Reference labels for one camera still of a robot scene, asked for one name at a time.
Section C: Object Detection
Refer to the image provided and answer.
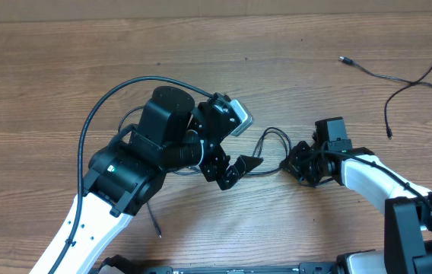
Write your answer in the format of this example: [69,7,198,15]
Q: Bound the black usb cables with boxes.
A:
[116,106,293,239]

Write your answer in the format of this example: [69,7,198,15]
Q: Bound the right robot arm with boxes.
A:
[280,117,432,274]

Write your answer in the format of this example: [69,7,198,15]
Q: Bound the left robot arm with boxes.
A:
[32,86,262,273]

